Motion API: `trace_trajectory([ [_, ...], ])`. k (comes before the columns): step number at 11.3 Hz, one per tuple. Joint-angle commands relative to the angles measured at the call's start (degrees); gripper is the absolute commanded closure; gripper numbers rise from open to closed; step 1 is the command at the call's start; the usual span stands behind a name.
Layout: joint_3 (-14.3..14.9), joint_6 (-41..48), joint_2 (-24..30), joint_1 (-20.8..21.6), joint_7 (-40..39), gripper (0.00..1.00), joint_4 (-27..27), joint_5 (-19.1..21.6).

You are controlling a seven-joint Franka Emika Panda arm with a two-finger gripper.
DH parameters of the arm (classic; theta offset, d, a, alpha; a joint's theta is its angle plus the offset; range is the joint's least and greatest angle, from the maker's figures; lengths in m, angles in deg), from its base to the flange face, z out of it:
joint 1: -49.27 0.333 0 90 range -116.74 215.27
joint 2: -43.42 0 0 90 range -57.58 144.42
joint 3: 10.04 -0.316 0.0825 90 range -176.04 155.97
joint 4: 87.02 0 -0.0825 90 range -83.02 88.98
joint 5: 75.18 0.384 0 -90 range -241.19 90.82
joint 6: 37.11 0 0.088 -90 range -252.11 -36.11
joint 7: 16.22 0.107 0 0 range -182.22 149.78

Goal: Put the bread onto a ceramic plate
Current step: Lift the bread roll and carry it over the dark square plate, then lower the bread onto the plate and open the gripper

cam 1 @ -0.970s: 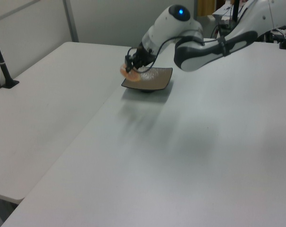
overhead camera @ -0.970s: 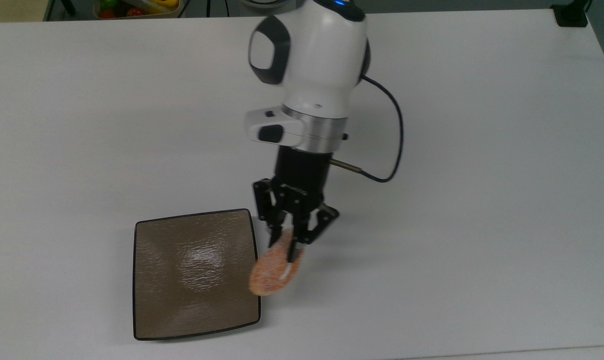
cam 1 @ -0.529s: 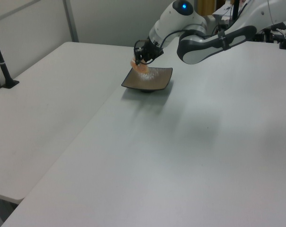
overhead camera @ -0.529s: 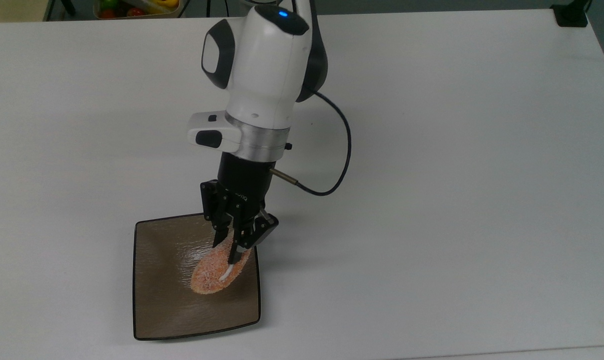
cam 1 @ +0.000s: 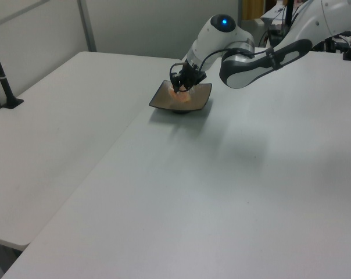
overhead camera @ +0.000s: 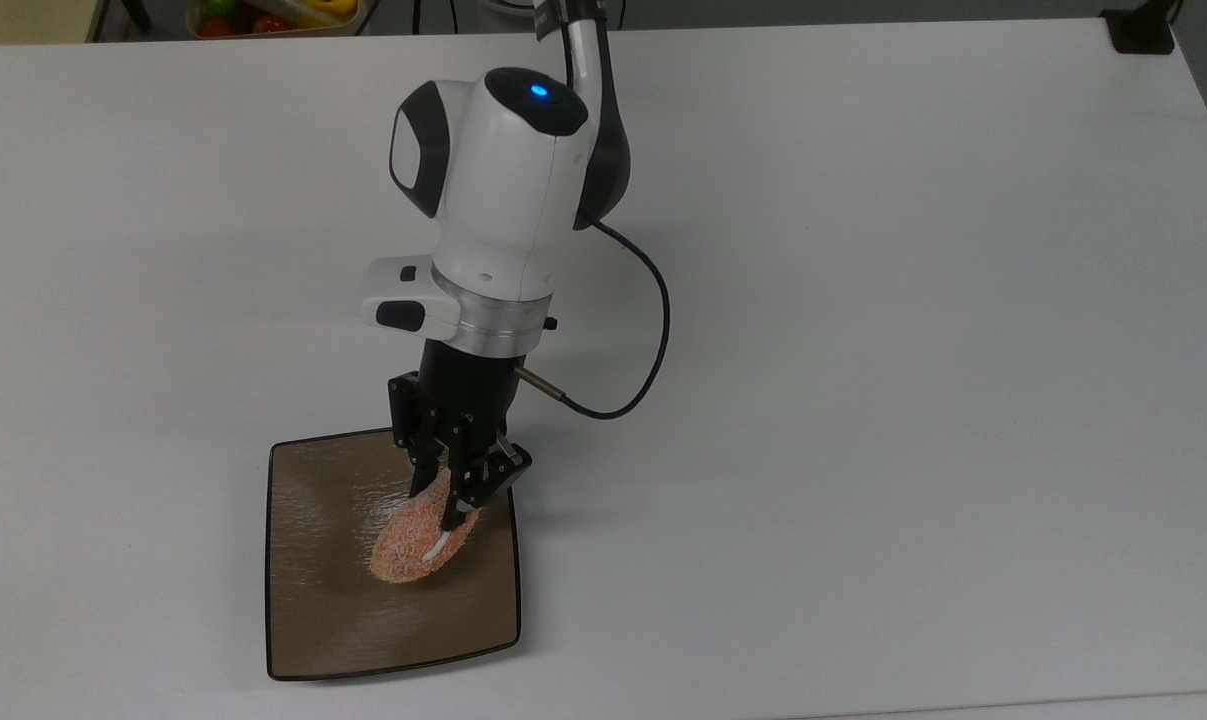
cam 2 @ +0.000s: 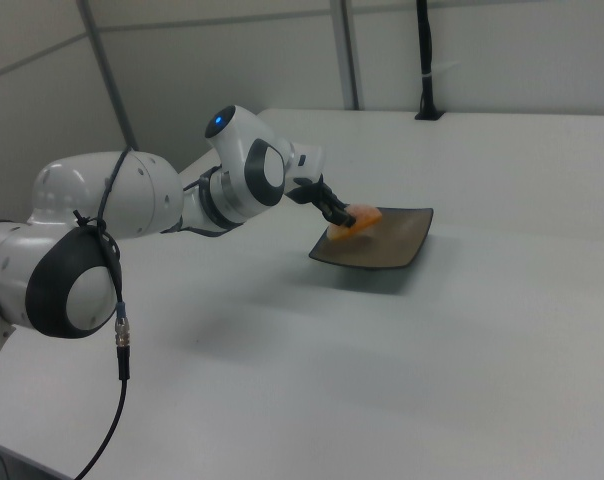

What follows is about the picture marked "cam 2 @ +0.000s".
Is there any black cable with metal connector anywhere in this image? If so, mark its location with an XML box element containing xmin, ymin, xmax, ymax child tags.
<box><xmin>72</xmin><ymin>145</ymin><xmax>135</xmax><ymax>480</ymax></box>

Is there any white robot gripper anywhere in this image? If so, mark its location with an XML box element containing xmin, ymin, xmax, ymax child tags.
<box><xmin>286</xmin><ymin>141</ymin><xmax>357</xmax><ymax>228</ymax></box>

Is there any grey metal partition post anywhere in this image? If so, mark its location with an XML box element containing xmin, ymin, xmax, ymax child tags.
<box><xmin>334</xmin><ymin>0</ymin><xmax>361</xmax><ymax>111</ymax></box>

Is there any black pole with white tie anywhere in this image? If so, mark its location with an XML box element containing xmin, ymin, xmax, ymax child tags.
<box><xmin>413</xmin><ymin>0</ymin><xmax>446</xmax><ymax>122</ymax></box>

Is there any square brown ceramic plate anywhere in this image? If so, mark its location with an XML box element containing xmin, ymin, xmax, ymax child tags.
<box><xmin>308</xmin><ymin>206</ymin><xmax>436</xmax><ymax>272</ymax></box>

